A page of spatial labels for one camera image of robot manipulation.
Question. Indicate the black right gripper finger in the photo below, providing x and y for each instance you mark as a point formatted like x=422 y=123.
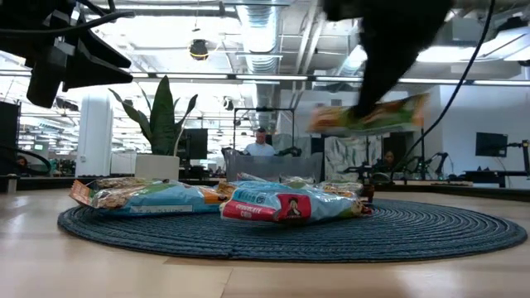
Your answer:
x=389 y=54

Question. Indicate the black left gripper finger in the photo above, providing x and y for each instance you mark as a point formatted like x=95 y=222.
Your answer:
x=87 y=74
x=105 y=54

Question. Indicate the green red granola bar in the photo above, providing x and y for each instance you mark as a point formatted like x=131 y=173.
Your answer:
x=397 y=113

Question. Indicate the blue orange oat granola bar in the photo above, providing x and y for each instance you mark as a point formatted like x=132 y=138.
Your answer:
x=165 y=198

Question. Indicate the blue chocolate chip granola bar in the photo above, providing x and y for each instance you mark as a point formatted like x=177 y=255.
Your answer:
x=323 y=205

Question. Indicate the black background robot arm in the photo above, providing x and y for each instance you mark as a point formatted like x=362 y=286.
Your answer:
x=435 y=157

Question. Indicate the long ceiling light strip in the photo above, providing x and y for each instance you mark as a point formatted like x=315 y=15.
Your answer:
x=271 y=77
x=339 y=79
x=190 y=76
x=435 y=81
x=141 y=75
x=501 y=83
x=14 y=73

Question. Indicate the white pillar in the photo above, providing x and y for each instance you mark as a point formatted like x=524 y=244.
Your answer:
x=94 y=136

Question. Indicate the green snake plant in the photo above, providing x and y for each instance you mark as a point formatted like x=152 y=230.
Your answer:
x=162 y=124

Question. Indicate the black cabinet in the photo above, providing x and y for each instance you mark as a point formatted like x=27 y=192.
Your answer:
x=9 y=136

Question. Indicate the person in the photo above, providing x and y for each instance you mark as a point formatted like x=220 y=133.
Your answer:
x=389 y=159
x=21 y=163
x=260 y=147

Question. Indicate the pale green tarp cover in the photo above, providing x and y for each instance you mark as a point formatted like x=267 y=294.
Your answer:
x=290 y=142
x=348 y=161

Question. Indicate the white plant pot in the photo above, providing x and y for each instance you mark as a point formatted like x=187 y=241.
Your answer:
x=157 y=167

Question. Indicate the black monitor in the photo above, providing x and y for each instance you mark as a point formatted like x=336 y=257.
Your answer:
x=194 y=145

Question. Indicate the clear grey plastic bin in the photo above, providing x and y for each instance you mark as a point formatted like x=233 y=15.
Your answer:
x=273 y=165

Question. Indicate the black background table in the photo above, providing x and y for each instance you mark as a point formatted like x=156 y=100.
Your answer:
x=497 y=174

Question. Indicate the black background stand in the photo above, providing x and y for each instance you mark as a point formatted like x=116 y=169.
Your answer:
x=526 y=157

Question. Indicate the round dark blue woven mat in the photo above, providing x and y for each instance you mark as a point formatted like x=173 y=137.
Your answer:
x=290 y=244

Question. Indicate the silver ribbed air duct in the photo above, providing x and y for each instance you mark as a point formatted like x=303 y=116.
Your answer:
x=258 y=33
x=352 y=62

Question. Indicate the black rig frame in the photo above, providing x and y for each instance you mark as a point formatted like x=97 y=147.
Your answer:
x=265 y=109
x=422 y=157

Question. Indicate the small grey bracket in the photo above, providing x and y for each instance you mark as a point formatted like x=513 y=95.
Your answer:
x=12 y=184

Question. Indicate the black wall screen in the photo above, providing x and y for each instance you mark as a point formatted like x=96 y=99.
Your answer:
x=491 y=145

